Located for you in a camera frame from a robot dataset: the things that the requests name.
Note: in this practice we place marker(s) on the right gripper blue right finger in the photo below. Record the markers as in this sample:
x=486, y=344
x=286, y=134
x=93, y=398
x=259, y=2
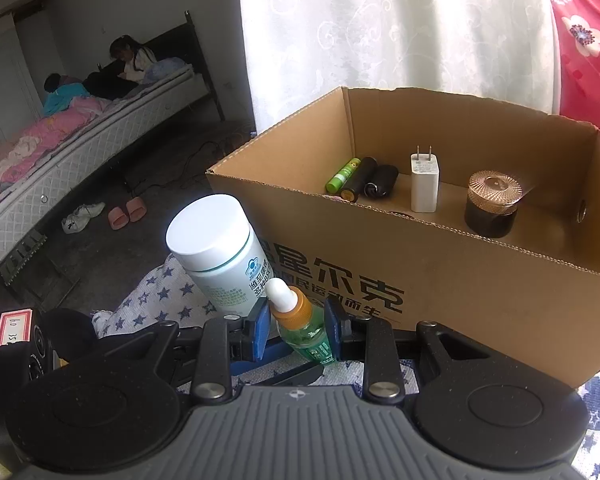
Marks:
x=370, y=341

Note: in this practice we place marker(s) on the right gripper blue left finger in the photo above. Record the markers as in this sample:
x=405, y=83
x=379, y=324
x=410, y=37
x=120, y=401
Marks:
x=230, y=338

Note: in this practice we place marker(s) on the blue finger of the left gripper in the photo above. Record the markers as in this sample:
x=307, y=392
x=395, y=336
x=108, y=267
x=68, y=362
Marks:
x=274, y=350

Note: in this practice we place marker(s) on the green dropper bottle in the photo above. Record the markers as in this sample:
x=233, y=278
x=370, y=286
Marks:
x=299, y=322

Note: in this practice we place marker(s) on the white pill bottle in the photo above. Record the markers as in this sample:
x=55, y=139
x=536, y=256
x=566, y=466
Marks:
x=216, y=245

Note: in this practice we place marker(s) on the black cylinder tube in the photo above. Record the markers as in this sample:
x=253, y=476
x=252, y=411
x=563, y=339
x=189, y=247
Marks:
x=355, y=185

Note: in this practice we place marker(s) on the green lip balm tube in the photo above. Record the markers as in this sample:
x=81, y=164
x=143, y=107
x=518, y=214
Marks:
x=342, y=176

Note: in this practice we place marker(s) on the black car key fob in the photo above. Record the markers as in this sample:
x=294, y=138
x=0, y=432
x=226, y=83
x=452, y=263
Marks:
x=381, y=182

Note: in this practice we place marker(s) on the white USB charger plug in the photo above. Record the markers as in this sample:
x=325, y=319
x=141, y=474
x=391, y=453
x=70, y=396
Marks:
x=425, y=178

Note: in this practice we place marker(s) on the rose gold lid jar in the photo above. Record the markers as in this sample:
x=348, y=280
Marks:
x=492, y=203

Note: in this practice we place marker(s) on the pink plastic lid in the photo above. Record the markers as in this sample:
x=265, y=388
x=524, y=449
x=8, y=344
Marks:
x=337, y=198

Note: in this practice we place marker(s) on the star pattern blanket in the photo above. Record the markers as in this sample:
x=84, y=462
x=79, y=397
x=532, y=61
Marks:
x=166, y=293

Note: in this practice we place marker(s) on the black box with dials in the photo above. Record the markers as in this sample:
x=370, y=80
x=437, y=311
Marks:
x=25, y=355

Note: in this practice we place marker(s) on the pink slippers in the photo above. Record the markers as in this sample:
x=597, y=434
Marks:
x=134, y=210

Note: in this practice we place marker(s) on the white sneakers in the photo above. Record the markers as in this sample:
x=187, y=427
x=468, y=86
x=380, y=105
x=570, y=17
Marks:
x=79, y=219

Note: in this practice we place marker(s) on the brown cardboard box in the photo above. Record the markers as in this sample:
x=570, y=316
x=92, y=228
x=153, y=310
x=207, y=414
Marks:
x=533, y=294

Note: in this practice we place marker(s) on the bed with white mattress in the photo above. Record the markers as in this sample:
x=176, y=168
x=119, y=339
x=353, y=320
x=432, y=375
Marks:
x=180, y=79

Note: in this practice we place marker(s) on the pink bedding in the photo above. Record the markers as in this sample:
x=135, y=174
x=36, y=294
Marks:
x=33, y=143

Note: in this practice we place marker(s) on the person sitting on bed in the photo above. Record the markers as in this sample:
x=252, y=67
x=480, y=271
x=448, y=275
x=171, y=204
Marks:
x=132, y=60

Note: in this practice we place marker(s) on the white lace curtain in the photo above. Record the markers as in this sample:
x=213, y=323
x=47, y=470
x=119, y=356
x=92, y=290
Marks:
x=299, y=50

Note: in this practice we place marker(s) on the power strip with cables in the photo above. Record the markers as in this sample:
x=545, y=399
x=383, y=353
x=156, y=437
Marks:
x=219, y=149

